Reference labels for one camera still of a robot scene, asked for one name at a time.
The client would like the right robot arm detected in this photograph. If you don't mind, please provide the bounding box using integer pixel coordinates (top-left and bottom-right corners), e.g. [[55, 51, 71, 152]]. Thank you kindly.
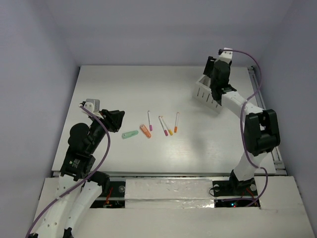
[[204, 57, 280, 197]]

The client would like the green utility knife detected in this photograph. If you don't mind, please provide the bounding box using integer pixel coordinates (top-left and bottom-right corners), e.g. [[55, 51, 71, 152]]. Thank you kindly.
[[122, 130, 139, 139]]

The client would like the pink capped white marker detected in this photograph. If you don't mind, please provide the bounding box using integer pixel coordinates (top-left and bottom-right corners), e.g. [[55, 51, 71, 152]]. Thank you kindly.
[[158, 116, 168, 136]]

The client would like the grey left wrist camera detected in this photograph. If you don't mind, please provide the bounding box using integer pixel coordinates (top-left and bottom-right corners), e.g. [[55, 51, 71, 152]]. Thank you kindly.
[[79, 99, 100, 114]]

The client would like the aluminium side rail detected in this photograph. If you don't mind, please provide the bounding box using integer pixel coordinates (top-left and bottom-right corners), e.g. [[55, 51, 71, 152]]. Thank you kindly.
[[247, 65, 287, 172]]

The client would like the white slotted organizer box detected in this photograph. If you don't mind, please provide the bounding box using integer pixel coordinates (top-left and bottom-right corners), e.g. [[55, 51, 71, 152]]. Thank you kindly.
[[192, 75, 222, 114]]

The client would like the purple capped white marker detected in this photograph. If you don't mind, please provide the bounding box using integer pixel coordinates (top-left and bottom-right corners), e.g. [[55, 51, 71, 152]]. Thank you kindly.
[[147, 111, 153, 131]]

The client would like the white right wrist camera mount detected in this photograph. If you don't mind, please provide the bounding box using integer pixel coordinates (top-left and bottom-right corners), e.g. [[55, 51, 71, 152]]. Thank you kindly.
[[218, 48, 233, 62]]

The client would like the orange utility knife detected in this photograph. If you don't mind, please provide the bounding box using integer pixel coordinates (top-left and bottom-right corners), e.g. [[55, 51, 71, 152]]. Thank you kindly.
[[140, 124, 152, 138]]

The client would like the white foam front block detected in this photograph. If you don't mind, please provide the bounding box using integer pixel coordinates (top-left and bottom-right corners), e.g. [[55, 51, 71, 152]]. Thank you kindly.
[[124, 178, 214, 209]]

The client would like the orange capped white marker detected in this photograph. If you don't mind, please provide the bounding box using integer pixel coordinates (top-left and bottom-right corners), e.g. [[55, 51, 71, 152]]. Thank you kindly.
[[174, 112, 179, 133]]

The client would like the yellow capped white marker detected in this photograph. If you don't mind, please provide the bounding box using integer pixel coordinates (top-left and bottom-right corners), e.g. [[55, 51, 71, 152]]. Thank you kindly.
[[161, 116, 173, 136]]

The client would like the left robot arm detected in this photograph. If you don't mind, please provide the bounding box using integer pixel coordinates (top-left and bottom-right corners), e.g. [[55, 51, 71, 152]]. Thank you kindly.
[[26, 109, 125, 238]]

